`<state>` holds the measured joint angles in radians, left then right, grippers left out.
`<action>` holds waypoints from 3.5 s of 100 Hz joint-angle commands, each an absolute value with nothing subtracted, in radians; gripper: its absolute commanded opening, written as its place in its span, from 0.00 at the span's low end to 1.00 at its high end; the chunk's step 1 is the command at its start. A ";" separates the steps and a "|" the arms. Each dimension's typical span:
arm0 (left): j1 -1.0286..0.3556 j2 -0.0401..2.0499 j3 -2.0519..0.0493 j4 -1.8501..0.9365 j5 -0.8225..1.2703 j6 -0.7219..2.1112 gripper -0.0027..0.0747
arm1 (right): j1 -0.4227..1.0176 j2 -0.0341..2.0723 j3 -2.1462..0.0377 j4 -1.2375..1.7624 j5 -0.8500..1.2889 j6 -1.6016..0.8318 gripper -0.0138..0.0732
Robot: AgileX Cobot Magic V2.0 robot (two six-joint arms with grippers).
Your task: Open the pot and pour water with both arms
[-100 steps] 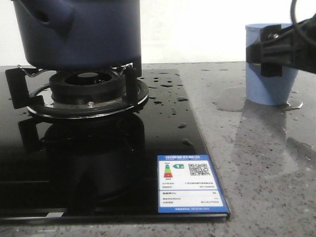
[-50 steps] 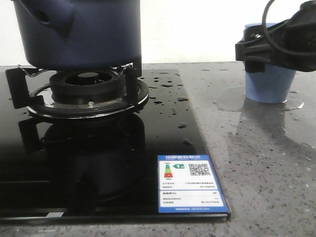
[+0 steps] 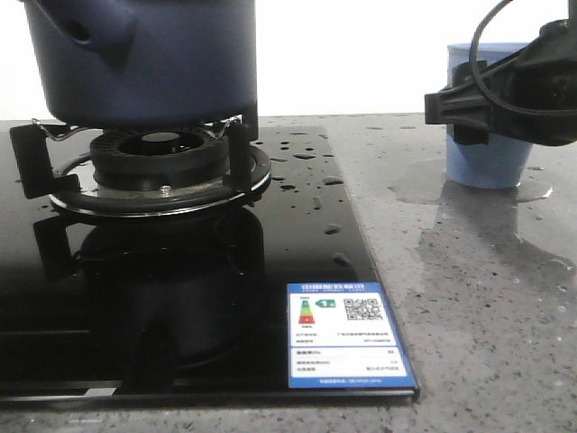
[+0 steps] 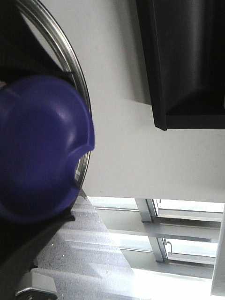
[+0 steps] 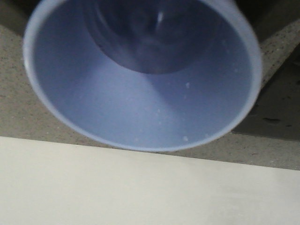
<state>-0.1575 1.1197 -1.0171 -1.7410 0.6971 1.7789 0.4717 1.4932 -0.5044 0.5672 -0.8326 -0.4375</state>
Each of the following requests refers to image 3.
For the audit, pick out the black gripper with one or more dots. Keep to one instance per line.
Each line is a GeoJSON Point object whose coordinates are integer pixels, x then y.
{"type": "Point", "coordinates": [544, 79]}

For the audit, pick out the light blue ribbed cup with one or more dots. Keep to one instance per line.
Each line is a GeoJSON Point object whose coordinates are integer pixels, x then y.
{"type": "Point", "coordinates": [499, 163]}

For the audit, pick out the dark blue pot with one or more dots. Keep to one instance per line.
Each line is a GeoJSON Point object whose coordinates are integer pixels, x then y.
{"type": "Point", "coordinates": [143, 64]}

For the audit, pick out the blue energy label sticker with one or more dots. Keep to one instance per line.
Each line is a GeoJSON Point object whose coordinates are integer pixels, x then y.
{"type": "Point", "coordinates": [342, 335]}

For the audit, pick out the right gas burner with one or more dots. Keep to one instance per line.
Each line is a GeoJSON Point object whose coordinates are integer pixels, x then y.
{"type": "Point", "coordinates": [144, 173]}

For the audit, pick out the black glass gas stove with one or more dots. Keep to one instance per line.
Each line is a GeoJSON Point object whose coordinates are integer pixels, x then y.
{"type": "Point", "coordinates": [190, 310]}

